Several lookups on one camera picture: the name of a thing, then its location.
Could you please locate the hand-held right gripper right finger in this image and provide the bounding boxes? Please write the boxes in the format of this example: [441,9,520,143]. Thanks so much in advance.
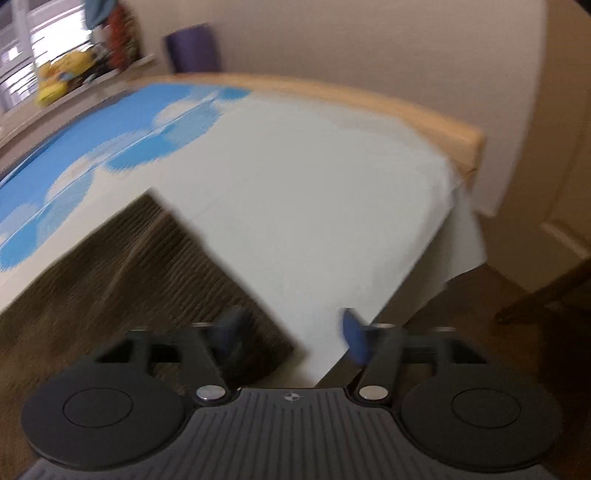
[341,307,491,409]

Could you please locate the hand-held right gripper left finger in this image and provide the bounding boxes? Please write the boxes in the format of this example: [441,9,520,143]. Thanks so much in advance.
[92,305,254,408]

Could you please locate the brown corduroy pants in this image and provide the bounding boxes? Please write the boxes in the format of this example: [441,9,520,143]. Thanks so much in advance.
[0,193,303,416]

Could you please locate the blue and white printed bedsheet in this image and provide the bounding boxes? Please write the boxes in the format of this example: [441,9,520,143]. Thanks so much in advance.
[0,83,489,389]

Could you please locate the dark wooden furniture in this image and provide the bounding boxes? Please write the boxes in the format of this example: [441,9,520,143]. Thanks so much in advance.
[493,256,591,329]

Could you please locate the white window ledge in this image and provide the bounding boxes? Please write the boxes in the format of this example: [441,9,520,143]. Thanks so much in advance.
[0,53,157,141]

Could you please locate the purple chair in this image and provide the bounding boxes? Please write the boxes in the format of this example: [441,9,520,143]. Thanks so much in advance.
[164,25,223,75]

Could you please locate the yellow plush toy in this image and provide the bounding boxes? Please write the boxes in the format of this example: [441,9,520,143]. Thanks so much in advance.
[36,50,101,106]

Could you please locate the colourful hanging cloth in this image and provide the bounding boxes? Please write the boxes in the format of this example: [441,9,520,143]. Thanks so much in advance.
[85,0,140,75]

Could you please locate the window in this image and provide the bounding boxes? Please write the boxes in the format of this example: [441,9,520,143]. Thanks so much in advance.
[0,0,90,118]

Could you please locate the wooden bed frame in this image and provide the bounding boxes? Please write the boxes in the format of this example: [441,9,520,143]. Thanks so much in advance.
[129,71,486,188]

